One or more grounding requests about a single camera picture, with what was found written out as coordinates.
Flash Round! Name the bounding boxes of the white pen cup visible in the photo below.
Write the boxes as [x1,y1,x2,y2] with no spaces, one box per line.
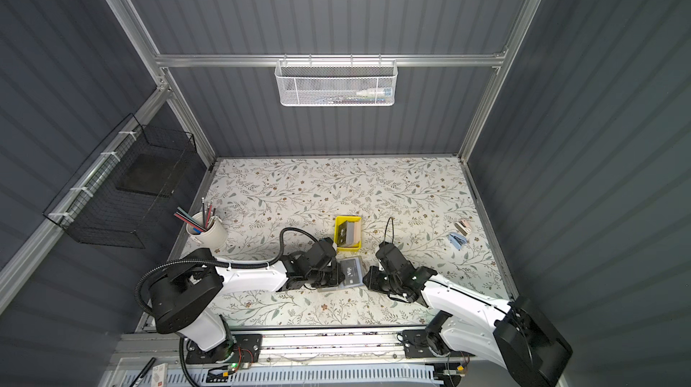
[185,215,228,250]

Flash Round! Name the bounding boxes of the aluminium frame post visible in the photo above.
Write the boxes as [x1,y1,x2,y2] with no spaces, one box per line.
[105,0,217,167]

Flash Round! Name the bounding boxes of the yellow plastic tray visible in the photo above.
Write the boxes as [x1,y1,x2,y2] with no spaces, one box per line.
[334,216,363,252]

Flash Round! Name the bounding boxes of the black corrugated left cable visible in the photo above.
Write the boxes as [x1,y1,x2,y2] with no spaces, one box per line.
[134,227,320,387]

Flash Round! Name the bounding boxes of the blue small clip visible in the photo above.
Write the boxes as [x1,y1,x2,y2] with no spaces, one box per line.
[448,232,468,250]

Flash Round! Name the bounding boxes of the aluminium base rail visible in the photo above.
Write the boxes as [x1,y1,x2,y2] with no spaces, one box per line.
[112,324,546,366]

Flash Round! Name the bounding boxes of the white wire mesh basket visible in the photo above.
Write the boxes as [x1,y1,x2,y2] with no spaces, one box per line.
[275,62,399,107]

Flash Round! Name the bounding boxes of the black wire basket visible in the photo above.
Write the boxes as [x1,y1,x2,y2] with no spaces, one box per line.
[43,116,198,249]

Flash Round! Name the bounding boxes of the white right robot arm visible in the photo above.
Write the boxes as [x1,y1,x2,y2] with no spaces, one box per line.
[363,242,573,386]

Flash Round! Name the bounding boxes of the white slotted cable duct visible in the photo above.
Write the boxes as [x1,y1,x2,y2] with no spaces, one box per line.
[115,364,446,387]

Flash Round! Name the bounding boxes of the white tube in basket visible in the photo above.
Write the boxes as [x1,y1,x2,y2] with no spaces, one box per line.
[356,87,394,99]

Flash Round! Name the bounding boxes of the coloured pens in cup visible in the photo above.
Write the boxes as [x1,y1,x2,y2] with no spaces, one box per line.
[173,198,216,234]

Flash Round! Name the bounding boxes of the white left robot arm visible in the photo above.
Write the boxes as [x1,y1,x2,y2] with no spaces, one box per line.
[135,238,347,351]

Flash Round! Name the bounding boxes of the pink white small clip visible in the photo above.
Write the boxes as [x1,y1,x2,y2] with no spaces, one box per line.
[455,220,471,236]

